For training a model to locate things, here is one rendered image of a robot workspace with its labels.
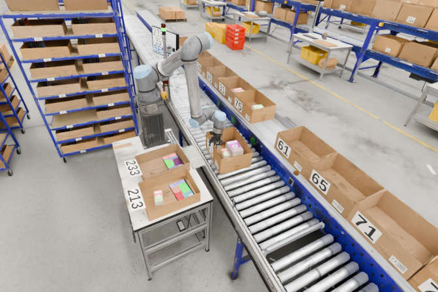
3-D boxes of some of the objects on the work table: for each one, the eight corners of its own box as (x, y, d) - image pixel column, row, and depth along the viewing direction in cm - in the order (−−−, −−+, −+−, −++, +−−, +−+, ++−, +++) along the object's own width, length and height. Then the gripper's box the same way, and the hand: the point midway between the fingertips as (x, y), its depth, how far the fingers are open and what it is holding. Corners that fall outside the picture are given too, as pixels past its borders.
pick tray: (139, 191, 178) (137, 182, 172) (186, 175, 194) (186, 167, 188) (148, 221, 158) (147, 213, 152) (201, 201, 174) (201, 192, 168)
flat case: (178, 204, 170) (178, 203, 169) (169, 186, 183) (168, 185, 182) (195, 196, 176) (195, 195, 175) (184, 180, 189) (184, 178, 188)
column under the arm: (144, 149, 217) (139, 120, 198) (137, 134, 235) (132, 105, 217) (171, 142, 228) (169, 113, 209) (163, 128, 246) (160, 100, 227)
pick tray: (135, 164, 201) (133, 156, 195) (177, 151, 218) (176, 143, 212) (145, 187, 181) (143, 178, 175) (190, 171, 198) (190, 161, 193)
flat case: (169, 172, 193) (169, 171, 192) (161, 158, 206) (161, 157, 205) (185, 167, 199) (184, 165, 198) (176, 154, 212) (176, 152, 211)
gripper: (213, 135, 187) (210, 156, 198) (227, 133, 192) (223, 154, 204) (209, 130, 193) (206, 150, 205) (222, 128, 199) (218, 147, 210)
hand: (213, 148), depth 205 cm, fingers open, 5 cm apart
